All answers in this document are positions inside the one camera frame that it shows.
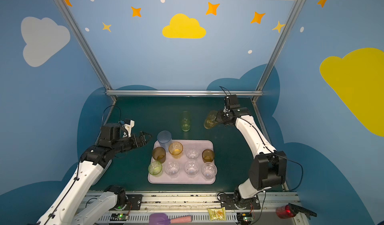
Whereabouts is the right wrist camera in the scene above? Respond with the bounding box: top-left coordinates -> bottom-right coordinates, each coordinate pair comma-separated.
225,94 -> 241,110

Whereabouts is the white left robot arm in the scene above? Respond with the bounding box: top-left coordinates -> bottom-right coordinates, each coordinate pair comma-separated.
36,132 -> 153,225

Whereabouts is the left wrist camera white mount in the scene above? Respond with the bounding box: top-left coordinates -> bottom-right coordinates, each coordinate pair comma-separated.
119,119 -> 135,138

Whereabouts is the aluminium frame post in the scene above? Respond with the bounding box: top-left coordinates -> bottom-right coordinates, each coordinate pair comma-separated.
252,0 -> 306,105
53,0 -> 113,91

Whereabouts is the red black tool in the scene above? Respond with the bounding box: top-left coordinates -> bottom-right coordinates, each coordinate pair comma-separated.
276,203 -> 317,220

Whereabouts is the aluminium frame back rail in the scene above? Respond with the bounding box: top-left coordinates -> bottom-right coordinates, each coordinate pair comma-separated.
106,89 -> 263,97

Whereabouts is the dark amber dimpled glass back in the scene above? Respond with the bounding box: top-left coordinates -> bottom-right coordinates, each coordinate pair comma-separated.
152,147 -> 166,164

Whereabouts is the tall blue plastic glass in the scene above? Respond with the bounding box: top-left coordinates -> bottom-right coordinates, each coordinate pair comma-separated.
157,131 -> 172,152

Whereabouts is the short yellow glass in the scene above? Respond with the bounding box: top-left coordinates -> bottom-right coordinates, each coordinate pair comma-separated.
169,142 -> 184,159

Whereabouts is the amber dimpled glass front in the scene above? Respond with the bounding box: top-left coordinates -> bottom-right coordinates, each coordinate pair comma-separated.
202,149 -> 215,163

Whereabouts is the clear faceted glass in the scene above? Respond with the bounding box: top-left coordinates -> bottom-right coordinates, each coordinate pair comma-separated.
164,162 -> 180,179
184,160 -> 200,178
186,147 -> 200,160
201,163 -> 218,181

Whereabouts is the aluminium frame left post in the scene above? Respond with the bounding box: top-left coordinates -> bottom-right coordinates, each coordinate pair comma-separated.
53,0 -> 113,91

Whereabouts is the tall green plastic glass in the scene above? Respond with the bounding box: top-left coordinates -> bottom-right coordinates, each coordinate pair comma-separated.
181,111 -> 191,132

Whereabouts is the pink plastic tray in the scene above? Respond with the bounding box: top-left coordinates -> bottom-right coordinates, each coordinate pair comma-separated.
148,140 -> 216,185

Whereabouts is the tall yellow-green glass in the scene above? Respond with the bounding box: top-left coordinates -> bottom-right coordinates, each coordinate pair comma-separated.
148,161 -> 163,177

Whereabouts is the purple pink spatula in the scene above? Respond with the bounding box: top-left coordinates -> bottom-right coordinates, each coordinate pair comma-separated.
149,213 -> 192,225

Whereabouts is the tall yellow plastic glass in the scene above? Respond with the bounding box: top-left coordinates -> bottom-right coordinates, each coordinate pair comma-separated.
204,110 -> 218,130

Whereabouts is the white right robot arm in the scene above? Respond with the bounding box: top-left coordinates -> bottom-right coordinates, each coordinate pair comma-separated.
216,108 -> 287,210

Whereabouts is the yellow snack packet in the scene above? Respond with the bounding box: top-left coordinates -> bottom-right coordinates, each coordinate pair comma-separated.
208,208 -> 227,222

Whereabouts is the aluminium frame right post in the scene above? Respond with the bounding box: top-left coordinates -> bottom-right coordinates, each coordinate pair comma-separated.
252,0 -> 306,105

